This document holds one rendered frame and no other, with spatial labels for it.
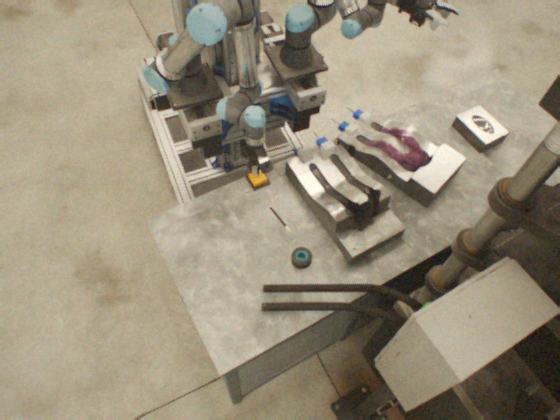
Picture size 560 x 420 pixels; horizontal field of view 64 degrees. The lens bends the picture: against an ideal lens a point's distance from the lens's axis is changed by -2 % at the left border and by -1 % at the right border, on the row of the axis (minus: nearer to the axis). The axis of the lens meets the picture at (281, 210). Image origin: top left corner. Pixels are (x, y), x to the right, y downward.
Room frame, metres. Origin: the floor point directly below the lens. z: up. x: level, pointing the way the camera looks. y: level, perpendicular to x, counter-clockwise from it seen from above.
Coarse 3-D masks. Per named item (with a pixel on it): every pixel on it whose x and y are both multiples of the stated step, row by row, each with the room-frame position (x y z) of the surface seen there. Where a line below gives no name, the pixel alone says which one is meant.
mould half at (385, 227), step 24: (336, 144) 1.31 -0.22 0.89; (288, 168) 1.18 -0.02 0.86; (336, 168) 1.18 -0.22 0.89; (312, 192) 1.05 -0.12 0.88; (360, 192) 1.04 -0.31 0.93; (384, 192) 1.04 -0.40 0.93; (336, 216) 0.92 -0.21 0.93; (384, 216) 0.98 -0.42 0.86; (336, 240) 0.87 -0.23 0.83; (360, 240) 0.86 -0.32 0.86; (384, 240) 0.87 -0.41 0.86
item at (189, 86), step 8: (200, 72) 1.44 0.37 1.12; (184, 80) 1.40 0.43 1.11; (192, 80) 1.40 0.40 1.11; (200, 80) 1.42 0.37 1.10; (176, 88) 1.40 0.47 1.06; (184, 88) 1.39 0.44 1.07; (192, 88) 1.39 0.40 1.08; (200, 88) 1.41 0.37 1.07; (184, 96) 1.38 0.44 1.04; (192, 96) 1.38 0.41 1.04
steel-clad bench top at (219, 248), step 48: (480, 96) 1.79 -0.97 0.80; (528, 96) 1.82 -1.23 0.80; (528, 144) 1.49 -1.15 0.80; (240, 192) 1.08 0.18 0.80; (288, 192) 1.10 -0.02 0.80; (480, 192) 1.18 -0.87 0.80; (192, 240) 0.83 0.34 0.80; (240, 240) 0.85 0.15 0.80; (288, 240) 0.87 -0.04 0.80; (432, 240) 0.92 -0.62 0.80; (192, 288) 0.63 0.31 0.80; (240, 288) 0.65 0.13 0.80; (240, 336) 0.47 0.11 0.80; (288, 336) 0.48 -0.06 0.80
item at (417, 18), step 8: (400, 0) 1.54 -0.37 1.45; (416, 0) 1.51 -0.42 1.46; (424, 0) 1.52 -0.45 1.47; (432, 0) 1.52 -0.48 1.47; (400, 8) 1.55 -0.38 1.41; (408, 8) 1.54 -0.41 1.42; (416, 8) 1.49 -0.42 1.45; (424, 8) 1.48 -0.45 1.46; (416, 16) 1.50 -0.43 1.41; (416, 24) 1.49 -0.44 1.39
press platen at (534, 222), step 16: (512, 176) 0.69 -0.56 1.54; (496, 192) 0.64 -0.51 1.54; (544, 192) 0.65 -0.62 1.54; (496, 208) 0.61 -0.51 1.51; (512, 208) 0.60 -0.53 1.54; (528, 208) 0.60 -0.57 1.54; (544, 208) 0.60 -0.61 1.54; (528, 224) 0.57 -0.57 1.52; (544, 224) 0.56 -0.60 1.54; (544, 240) 0.54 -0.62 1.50
